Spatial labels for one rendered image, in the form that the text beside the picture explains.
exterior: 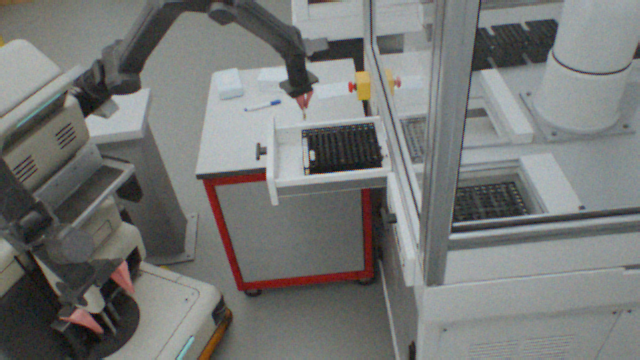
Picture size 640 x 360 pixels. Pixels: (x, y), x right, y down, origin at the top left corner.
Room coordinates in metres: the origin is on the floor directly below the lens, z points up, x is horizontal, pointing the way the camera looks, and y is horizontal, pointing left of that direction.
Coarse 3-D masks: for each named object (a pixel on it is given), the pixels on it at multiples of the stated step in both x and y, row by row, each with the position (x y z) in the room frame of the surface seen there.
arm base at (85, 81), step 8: (88, 72) 1.15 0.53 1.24; (80, 80) 1.14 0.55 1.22; (88, 80) 1.13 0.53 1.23; (80, 88) 1.13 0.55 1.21; (88, 88) 1.13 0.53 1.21; (96, 88) 1.11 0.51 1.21; (104, 88) 1.12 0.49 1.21; (96, 96) 1.12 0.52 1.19; (104, 96) 1.13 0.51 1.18; (112, 96) 1.18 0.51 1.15; (96, 104) 1.13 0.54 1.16
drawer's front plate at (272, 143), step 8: (272, 120) 1.30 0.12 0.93; (272, 128) 1.26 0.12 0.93; (272, 136) 1.22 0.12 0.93; (272, 144) 1.18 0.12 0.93; (272, 152) 1.14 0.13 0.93; (272, 160) 1.11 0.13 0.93; (272, 168) 1.08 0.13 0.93; (272, 176) 1.04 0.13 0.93; (272, 184) 1.04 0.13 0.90; (272, 192) 1.04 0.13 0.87; (272, 200) 1.04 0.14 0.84
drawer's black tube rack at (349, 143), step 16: (320, 128) 1.27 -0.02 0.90; (336, 128) 1.26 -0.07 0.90; (352, 128) 1.25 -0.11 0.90; (368, 128) 1.24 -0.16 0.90; (320, 144) 1.19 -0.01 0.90; (336, 144) 1.18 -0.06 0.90; (352, 144) 1.17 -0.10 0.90; (368, 144) 1.21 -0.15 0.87; (320, 160) 1.12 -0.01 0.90; (336, 160) 1.11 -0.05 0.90; (352, 160) 1.11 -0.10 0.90; (368, 160) 1.10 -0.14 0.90
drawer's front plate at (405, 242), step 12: (396, 192) 0.93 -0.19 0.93; (396, 204) 0.89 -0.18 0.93; (396, 216) 0.86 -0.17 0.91; (396, 228) 0.86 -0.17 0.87; (408, 228) 0.81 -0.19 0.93; (396, 240) 0.86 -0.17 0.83; (408, 240) 0.77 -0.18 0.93; (408, 252) 0.74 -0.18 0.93; (408, 264) 0.72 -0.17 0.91; (408, 276) 0.72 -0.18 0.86
